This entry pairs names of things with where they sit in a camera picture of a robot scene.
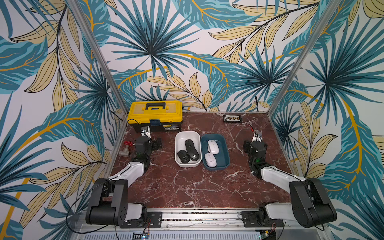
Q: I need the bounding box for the black mouse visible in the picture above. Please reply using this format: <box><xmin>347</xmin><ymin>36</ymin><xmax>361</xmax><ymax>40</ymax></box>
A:
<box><xmin>185</xmin><ymin>139</ymin><xmax>200</xmax><ymax>162</ymax></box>
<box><xmin>177</xmin><ymin>150</ymin><xmax>190</xmax><ymax>164</ymax></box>

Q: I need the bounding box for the white mouse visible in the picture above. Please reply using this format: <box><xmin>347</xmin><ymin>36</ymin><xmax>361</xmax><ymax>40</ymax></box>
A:
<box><xmin>205</xmin><ymin>153</ymin><xmax>217</xmax><ymax>168</ymax></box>
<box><xmin>208</xmin><ymin>140</ymin><xmax>220</xmax><ymax>155</ymax></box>

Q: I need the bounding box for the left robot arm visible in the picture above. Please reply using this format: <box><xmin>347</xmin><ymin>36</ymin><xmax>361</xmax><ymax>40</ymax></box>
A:
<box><xmin>85</xmin><ymin>136</ymin><xmax>163</xmax><ymax>229</ymax></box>

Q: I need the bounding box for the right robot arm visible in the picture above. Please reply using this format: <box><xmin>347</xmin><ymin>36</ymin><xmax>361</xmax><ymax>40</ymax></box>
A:
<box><xmin>243</xmin><ymin>141</ymin><xmax>337</xmax><ymax>228</ymax></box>

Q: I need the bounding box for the white storage box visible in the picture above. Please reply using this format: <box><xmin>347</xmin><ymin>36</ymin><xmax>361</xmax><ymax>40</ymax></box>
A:
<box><xmin>175</xmin><ymin>131</ymin><xmax>202</xmax><ymax>168</ymax></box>

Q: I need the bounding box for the dark teal storage box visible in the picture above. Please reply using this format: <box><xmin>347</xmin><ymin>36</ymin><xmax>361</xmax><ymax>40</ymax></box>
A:
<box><xmin>201</xmin><ymin>134</ymin><xmax>231</xmax><ymax>171</ymax></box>

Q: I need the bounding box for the yellow black toolbox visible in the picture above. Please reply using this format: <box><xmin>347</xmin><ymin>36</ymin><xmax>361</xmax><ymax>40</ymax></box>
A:
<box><xmin>127</xmin><ymin>101</ymin><xmax>183</xmax><ymax>133</ymax></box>

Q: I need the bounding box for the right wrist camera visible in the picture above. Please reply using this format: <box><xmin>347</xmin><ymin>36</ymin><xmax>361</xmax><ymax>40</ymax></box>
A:
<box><xmin>251</xmin><ymin>130</ymin><xmax>263</xmax><ymax>142</ymax></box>

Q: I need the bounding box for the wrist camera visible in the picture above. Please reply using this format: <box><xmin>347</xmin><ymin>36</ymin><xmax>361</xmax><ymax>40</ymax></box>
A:
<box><xmin>141</xmin><ymin>126</ymin><xmax>152</xmax><ymax>139</ymax></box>
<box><xmin>251</xmin><ymin>130</ymin><xmax>263</xmax><ymax>142</ymax></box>

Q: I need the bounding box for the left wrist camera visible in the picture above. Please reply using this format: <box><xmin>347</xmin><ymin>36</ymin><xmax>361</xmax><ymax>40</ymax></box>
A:
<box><xmin>141</xmin><ymin>126</ymin><xmax>152</xmax><ymax>139</ymax></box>

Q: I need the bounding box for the red handle metal valve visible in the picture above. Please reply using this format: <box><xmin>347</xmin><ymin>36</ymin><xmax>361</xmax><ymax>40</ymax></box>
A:
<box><xmin>119</xmin><ymin>141</ymin><xmax>135</xmax><ymax>158</ymax></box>

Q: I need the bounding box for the black wall socket plate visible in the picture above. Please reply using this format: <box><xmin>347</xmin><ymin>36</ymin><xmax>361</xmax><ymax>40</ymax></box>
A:
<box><xmin>223</xmin><ymin>115</ymin><xmax>243</xmax><ymax>124</ymax></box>

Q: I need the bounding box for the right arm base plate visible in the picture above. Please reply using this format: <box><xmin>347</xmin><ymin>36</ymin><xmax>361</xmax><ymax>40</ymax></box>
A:
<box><xmin>239</xmin><ymin>211</ymin><xmax>284</xmax><ymax>229</ymax></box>

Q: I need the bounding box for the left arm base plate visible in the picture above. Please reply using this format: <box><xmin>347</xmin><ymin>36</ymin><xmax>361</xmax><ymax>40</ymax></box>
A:
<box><xmin>120</xmin><ymin>211</ymin><xmax>163</xmax><ymax>229</ymax></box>

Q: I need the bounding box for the aluminium front rail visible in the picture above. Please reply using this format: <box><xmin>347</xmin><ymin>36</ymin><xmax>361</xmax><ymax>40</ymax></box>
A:
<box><xmin>69</xmin><ymin>208</ymin><xmax>334</xmax><ymax>240</ymax></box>

